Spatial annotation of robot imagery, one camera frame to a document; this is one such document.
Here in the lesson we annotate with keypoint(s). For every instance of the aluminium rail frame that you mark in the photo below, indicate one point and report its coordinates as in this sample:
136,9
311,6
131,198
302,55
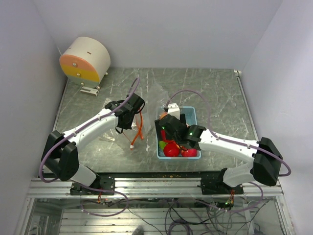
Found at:
132,188

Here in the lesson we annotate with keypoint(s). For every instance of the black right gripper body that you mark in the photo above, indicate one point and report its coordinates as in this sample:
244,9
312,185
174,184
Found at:
170,137

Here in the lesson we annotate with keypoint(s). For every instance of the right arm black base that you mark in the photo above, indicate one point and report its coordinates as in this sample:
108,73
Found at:
212,184

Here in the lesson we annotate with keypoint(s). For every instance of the blue plastic basket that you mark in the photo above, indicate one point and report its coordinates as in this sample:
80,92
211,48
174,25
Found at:
190,117

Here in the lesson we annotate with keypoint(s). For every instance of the red apple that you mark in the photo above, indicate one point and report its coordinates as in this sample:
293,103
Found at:
189,152
163,135
171,150

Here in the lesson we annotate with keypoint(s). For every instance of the round beige drawer box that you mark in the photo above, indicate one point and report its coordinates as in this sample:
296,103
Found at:
85,62

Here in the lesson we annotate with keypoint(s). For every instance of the white corner clip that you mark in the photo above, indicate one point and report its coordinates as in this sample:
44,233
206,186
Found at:
238,73

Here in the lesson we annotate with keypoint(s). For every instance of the clear zip top bag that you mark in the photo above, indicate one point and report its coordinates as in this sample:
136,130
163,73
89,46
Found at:
143,122

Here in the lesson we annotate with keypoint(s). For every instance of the green fruit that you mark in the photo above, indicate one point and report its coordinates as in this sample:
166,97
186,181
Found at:
162,144

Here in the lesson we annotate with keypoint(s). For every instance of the small white bracket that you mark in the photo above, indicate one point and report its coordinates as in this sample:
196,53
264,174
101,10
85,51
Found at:
89,91

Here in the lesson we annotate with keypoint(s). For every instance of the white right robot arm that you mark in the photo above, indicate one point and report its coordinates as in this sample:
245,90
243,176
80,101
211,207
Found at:
262,160

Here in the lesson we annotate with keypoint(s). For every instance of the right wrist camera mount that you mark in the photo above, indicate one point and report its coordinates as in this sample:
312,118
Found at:
173,109

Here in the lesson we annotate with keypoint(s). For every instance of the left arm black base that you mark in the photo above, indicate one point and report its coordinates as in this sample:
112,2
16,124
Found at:
103,181

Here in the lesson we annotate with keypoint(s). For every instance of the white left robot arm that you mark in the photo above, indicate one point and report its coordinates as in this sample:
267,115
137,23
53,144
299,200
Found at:
61,153

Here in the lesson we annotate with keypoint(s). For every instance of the peach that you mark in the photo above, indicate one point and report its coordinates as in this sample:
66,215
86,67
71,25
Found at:
163,115

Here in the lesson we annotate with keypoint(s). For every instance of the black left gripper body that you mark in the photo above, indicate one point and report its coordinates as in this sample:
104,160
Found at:
126,126

